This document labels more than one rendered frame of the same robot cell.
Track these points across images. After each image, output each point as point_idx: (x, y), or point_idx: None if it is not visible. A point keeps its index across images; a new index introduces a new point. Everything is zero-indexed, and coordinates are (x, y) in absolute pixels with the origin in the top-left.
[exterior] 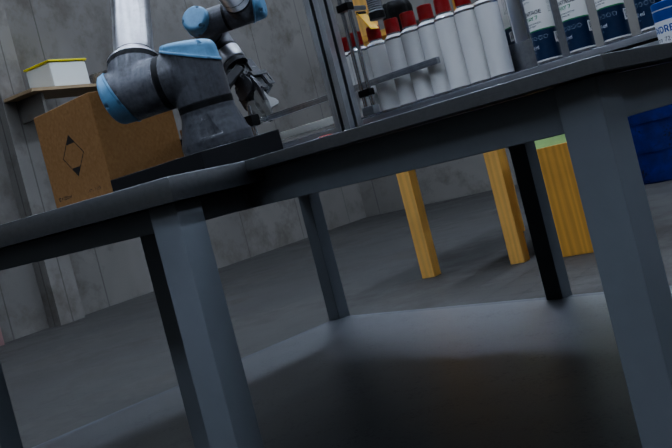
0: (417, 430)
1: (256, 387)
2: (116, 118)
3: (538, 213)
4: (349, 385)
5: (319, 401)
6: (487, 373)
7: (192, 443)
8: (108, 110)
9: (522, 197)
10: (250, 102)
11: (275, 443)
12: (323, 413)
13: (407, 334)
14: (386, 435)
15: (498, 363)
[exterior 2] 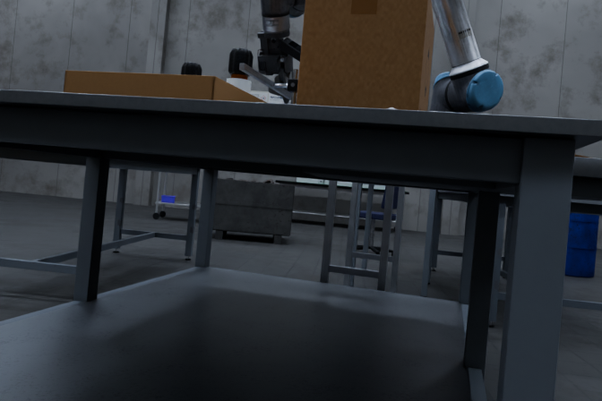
0: (391, 327)
1: (232, 392)
2: (493, 107)
3: (102, 226)
4: (279, 348)
5: (318, 354)
6: (294, 316)
7: (414, 391)
8: (499, 101)
9: (96, 210)
10: (287, 78)
11: (411, 358)
12: (351, 350)
13: (103, 338)
14: (398, 332)
15: (273, 314)
